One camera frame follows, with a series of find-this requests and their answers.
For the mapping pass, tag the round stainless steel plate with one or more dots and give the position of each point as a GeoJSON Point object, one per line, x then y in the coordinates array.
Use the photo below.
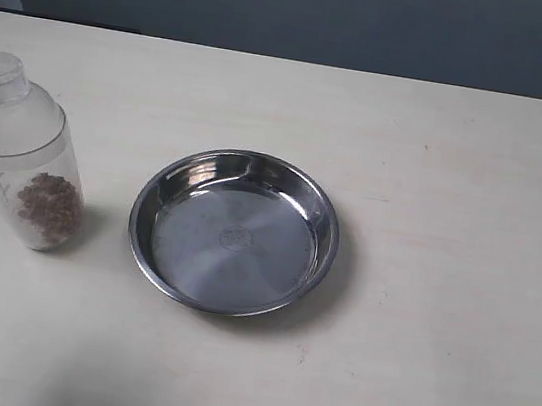
{"type": "Point", "coordinates": [233, 232]}

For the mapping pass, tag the clear plastic shaker bottle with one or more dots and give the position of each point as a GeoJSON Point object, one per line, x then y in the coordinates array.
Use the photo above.
{"type": "Point", "coordinates": [40, 187]}

